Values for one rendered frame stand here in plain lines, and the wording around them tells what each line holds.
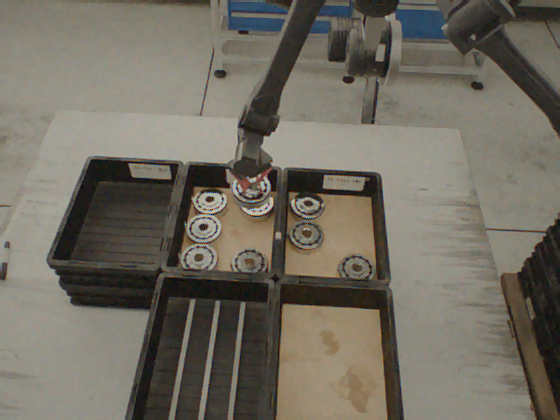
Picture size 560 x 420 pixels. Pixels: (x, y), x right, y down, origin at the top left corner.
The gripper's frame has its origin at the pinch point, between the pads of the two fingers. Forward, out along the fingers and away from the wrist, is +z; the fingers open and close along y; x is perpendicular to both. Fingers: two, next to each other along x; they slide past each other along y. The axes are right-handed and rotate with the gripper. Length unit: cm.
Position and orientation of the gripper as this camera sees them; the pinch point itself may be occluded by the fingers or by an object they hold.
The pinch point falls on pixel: (251, 184)
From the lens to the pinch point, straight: 139.9
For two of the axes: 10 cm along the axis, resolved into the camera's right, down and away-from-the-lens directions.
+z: -0.2, 6.1, 7.9
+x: -6.5, -6.1, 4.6
